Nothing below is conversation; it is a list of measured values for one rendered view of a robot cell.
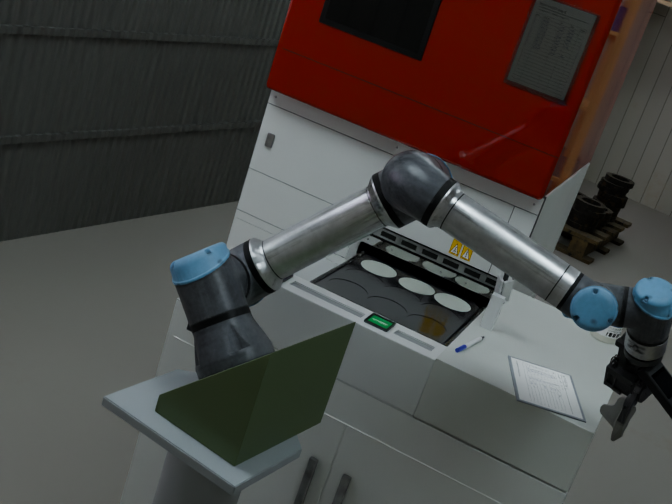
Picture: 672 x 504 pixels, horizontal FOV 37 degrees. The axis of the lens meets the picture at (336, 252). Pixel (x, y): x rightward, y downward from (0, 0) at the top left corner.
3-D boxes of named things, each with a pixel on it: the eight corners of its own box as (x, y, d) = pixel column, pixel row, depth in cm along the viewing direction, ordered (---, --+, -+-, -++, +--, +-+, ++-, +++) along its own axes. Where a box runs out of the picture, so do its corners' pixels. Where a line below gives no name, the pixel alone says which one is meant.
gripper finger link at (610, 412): (593, 426, 201) (614, 387, 199) (618, 444, 198) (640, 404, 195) (586, 428, 199) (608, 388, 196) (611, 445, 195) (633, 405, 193)
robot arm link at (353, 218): (180, 268, 199) (427, 137, 185) (209, 265, 213) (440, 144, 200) (206, 323, 198) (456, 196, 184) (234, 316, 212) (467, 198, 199)
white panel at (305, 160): (238, 214, 298) (276, 85, 284) (492, 332, 274) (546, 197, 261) (233, 216, 295) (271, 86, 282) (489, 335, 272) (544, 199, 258)
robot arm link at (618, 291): (566, 278, 179) (629, 288, 177) (568, 275, 190) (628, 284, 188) (559, 322, 180) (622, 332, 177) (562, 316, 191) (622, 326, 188)
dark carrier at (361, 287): (365, 255, 277) (366, 253, 277) (480, 307, 267) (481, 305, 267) (314, 285, 246) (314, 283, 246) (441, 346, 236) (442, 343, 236)
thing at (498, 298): (483, 318, 241) (503, 268, 236) (498, 325, 240) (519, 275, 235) (477, 325, 235) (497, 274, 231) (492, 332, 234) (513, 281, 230)
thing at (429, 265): (346, 258, 285) (357, 227, 281) (490, 323, 272) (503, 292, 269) (344, 259, 283) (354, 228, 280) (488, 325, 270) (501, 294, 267)
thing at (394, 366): (218, 298, 241) (233, 245, 236) (426, 401, 225) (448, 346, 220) (197, 308, 232) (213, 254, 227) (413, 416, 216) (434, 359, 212)
